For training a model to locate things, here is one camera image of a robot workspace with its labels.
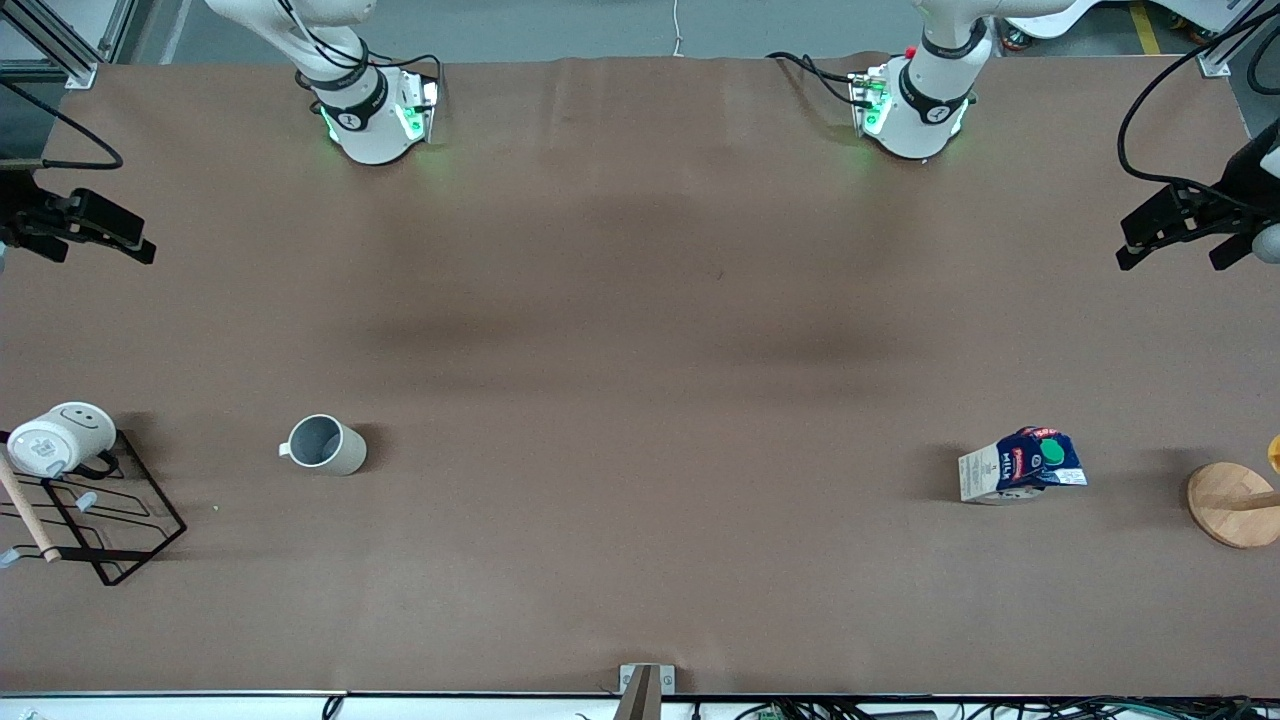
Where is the blue white milk carton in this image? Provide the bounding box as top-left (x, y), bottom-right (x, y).
top-left (958, 427), bottom-right (1088, 506)

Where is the grey ceramic cup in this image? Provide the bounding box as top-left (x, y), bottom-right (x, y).
top-left (279, 414), bottom-right (368, 477)

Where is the white smiley face mug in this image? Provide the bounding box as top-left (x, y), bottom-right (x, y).
top-left (7, 402), bottom-right (118, 479)

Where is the wooden rod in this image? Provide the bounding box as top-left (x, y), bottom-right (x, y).
top-left (0, 450), bottom-right (62, 564)

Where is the round wooden stand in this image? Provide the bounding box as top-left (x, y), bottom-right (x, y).
top-left (1187, 462), bottom-right (1280, 549)

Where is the brown table cover sheet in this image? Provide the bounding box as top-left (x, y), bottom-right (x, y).
top-left (0, 55), bottom-right (1280, 697)

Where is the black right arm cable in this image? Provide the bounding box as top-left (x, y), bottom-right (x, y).
top-left (0, 78), bottom-right (124, 171)

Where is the aluminium frame profile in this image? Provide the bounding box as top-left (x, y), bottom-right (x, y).
top-left (0, 0), bottom-right (136, 89)
top-left (1195, 0), bottom-right (1280, 77)

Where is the black wire rack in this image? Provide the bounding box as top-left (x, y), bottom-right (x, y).
top-left (0, 428), bottom-right (188, 587)

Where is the black base cable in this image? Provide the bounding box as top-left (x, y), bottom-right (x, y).
top-left (768, 52), bottom-right (863, 107)

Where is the tangled cable bundle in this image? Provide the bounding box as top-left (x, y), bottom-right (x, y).
top-left (690, 697), bottom-right (1280, 720)

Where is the metal table bracket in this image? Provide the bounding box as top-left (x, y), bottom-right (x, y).
top-left (619, 664), bottom-right (676, 720)

